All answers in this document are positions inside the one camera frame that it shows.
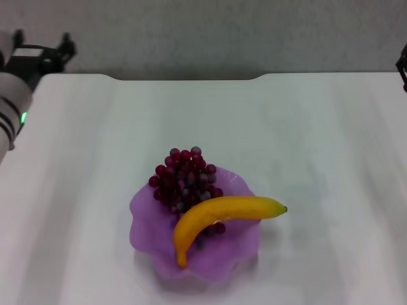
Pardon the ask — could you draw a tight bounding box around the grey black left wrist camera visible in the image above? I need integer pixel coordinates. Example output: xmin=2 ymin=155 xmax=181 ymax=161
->
xmin=0 ymin=30 xmax=17 ymax=70

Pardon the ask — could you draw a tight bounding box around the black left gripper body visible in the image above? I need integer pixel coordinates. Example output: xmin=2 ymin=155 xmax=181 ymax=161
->
xmin=3 ymin=44 xmax=63 ymax=92

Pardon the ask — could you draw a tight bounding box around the yellow banana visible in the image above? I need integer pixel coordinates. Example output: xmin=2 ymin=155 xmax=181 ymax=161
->
xmin=172 ymin=196 xmax=289 ymax=269

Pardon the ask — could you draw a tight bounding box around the purple wavy plastic plate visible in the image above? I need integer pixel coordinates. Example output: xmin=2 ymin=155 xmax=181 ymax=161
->
xmin=128 ymin=166 xmax=265 ymax=283

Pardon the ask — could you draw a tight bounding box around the red grape bunch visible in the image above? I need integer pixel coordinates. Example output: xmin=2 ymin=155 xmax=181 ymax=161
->
xmin=148 ymin=146 xmax=226 ymax=248

